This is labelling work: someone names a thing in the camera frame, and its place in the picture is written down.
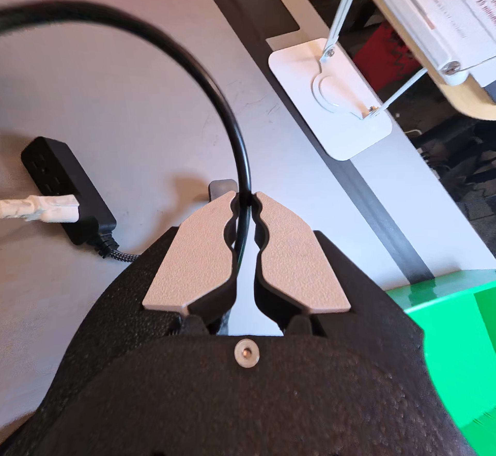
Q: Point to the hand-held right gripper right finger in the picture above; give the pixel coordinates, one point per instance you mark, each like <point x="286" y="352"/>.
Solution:
<point x="298" y="266"/>

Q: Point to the red tote bag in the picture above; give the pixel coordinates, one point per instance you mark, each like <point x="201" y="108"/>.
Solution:
<point x="383" y="52"/>

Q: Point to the green plastic bin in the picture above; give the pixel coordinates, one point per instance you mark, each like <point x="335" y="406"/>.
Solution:
<point x="457" y="347"/>

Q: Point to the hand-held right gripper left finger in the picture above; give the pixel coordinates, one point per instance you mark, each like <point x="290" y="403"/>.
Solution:
<point x="193" y="262"/>

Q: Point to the black power strip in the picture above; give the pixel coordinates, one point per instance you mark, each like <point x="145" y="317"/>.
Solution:
<point x="62" y="176"/>

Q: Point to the white document stand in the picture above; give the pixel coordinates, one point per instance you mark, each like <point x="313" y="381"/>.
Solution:
<point x="348" y="130"/>

